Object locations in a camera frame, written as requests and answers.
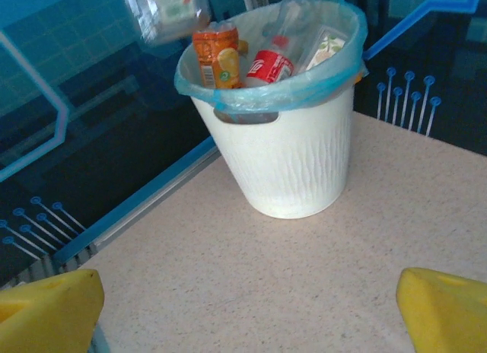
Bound clear round bottle green cap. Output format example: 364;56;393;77
298;25;349;75

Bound red label bottle red cap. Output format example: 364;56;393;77
246;35;296;88

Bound ribbed clear water bottle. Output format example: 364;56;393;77
266;0;317;40

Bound orange juice bottle yellow cap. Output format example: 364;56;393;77
192;24;250;91

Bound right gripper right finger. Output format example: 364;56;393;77
395;267;487;353

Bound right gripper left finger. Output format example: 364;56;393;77
0;268;106;353

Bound clear square bottle green cap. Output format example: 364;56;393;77
121;0;212;46

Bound white plastic waste bin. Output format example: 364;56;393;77
174;0;368;220

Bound blue plastic bin liner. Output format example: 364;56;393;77
173;0;369;114

